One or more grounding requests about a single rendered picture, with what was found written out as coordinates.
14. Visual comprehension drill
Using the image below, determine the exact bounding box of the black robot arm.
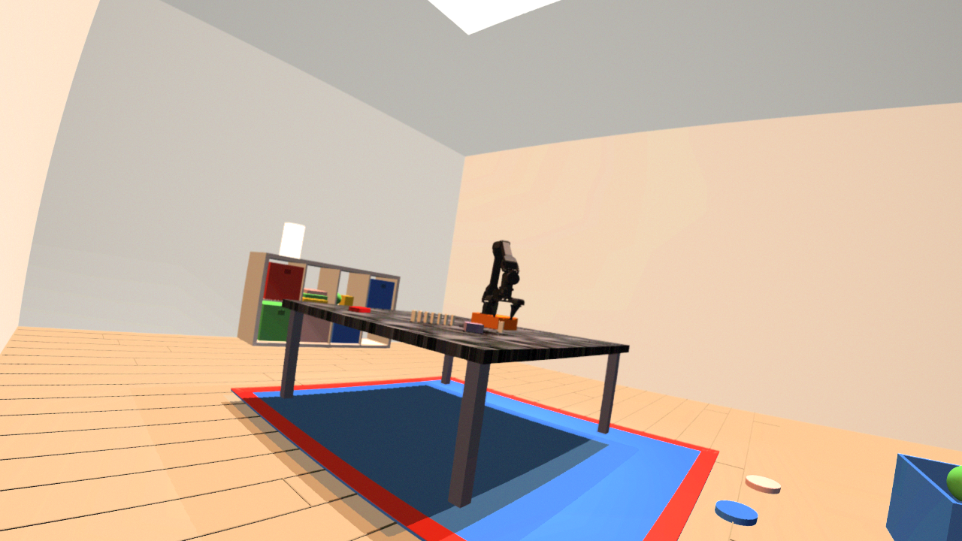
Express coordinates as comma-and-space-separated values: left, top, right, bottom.
481, 240, 520, 315

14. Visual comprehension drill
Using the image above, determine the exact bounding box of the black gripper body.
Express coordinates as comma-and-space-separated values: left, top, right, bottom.
486, 285, 525, 306

